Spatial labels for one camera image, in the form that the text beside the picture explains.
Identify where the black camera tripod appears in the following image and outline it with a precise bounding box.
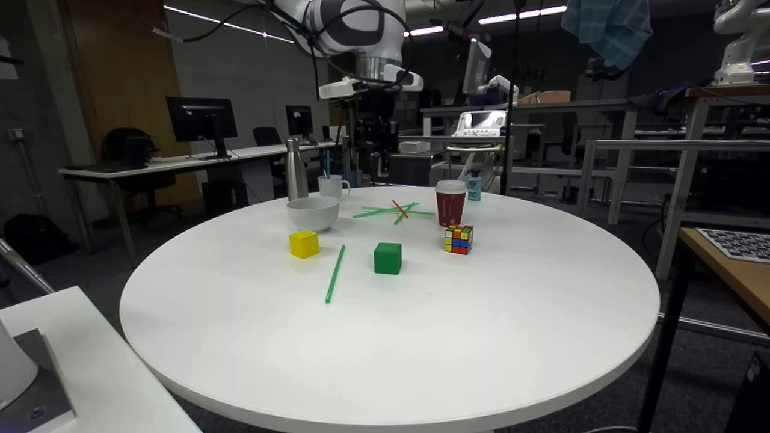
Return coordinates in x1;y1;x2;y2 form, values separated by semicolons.
328;99;364;188

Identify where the white mug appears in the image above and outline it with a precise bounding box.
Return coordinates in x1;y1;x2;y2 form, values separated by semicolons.
315;173;355;200

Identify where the black backpack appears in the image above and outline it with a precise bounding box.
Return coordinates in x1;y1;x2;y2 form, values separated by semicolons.
0;212;80;268

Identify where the large black computer monitor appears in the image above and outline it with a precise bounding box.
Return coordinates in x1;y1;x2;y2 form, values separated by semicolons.
163;94;242;159

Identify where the small black computer monitor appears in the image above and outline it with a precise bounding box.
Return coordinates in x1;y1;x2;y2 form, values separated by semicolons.
284;103;315;141

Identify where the Rubik's cube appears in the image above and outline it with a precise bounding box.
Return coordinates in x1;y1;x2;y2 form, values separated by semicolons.
443;222;477;257

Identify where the green block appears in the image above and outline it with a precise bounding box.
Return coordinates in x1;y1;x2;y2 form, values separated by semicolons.
374;241;404;277

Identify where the checkerboard calibration sheet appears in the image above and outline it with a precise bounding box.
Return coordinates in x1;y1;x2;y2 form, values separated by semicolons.
696;227;770;266

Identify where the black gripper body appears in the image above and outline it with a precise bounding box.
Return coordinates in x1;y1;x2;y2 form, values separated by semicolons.
356;87;402;149

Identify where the stainless steel bottle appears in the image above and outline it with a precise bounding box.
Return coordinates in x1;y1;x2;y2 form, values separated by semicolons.
284;135;310;202

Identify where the yellow block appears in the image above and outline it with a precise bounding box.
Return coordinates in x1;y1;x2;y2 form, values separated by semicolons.
289;230;322;260

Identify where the red cup white lid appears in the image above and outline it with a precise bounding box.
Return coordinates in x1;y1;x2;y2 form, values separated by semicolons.
434;178;470;230

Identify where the white medical cart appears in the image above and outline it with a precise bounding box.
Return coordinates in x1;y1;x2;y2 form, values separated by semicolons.
443;35;515;188

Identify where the long green straw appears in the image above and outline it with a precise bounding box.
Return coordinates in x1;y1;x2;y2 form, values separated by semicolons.
322;243;349;307

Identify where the white side table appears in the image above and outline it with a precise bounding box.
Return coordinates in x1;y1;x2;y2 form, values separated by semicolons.
0;285;203;433

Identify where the long white office desk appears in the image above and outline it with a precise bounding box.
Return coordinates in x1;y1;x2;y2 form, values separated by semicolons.
56;142;339;260

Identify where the ceiling light strip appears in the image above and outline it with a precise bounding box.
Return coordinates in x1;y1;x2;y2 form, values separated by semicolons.
161;4;322;56
477;4;569;26
404;24;446;42

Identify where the black office chair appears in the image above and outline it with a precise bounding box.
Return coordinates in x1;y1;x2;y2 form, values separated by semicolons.
99;126;159;168

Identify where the teal hanging cloth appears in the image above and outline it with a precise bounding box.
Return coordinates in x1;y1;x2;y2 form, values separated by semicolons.
558;0;654;73

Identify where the grey table with box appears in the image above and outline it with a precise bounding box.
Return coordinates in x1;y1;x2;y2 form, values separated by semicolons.
419;89;640;227

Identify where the grey metal table frame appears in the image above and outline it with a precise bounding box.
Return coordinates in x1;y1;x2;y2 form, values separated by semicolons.
573;138;770;285

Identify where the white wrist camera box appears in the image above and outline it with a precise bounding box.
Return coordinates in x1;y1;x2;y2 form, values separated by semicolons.
317;77;361;103

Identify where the wooden top metal table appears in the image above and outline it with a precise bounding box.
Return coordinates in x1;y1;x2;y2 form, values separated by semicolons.
654;82;770;285

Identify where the orange stick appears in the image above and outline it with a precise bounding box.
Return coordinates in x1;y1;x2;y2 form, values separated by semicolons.
390;197;419;227

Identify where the white bowl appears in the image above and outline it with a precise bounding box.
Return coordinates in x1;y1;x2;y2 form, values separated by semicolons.
286;192;342;236

